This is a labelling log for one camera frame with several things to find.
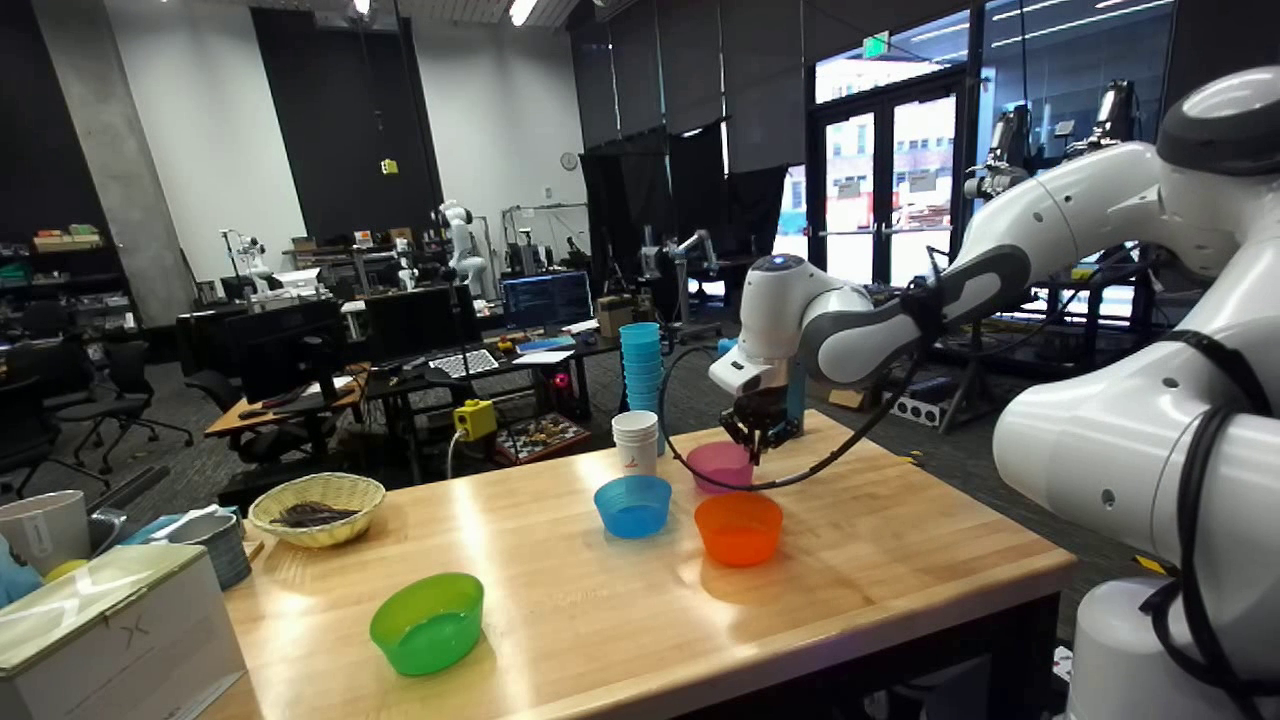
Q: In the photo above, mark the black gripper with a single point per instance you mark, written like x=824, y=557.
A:
x=761, y=406

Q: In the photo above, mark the pink plastic cup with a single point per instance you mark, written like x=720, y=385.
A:
x=720, y=467

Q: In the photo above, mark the grey background robot arm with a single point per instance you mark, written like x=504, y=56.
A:
x=684, y=250

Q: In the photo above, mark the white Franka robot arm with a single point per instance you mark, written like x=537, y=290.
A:
x=1175, y=442

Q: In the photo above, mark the orange plastic bowl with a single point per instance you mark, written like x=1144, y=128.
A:
x=739, y=531

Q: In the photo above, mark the blue plastic bowl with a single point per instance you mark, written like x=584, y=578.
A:
x=635, y=507

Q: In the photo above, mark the green plastic bowl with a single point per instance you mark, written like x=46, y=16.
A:
x=426, y=623

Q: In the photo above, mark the woven yellow basket bowl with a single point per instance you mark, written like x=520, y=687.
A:
x=317, y=510

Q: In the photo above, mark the white cup stack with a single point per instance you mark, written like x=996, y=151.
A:
x=636, y=436

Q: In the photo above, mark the blue cup stack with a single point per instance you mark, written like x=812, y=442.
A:
x=642, y=365

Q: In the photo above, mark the crate of mixed items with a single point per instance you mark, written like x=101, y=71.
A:
x=543, y=436

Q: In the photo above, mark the blue lit computer screen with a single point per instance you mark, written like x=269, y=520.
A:
x=544, y=298

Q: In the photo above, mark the small yellow box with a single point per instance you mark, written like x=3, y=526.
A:
x=475, y=416

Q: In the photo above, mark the glass double door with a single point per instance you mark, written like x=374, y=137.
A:
x=880, y=186

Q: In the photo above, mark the white humanoid robot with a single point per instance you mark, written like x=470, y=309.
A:
x=462, y=245

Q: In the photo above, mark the black computer monitor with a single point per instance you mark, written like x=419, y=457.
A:
x=266, y=343
x=419, y=323

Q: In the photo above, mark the grey device on stand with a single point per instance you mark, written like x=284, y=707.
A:
x=1113, y=115
x=1009, y=142

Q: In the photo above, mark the green exit sign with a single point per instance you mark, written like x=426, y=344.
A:
x=875, y=45

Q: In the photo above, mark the yellow paper sign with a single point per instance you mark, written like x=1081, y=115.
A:
x=391, y=165

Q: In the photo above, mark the small wooden desk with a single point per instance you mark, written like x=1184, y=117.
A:
x=275, y=406

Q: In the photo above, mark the grey metal container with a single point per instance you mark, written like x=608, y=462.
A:
x=202, y=536

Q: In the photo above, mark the black office chair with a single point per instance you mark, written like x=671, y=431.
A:
x=126, y=385

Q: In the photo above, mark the white cardboard box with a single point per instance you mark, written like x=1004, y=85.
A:
x=107, y=641

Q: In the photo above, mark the large white plastic cup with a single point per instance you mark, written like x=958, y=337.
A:
x=42, y=526

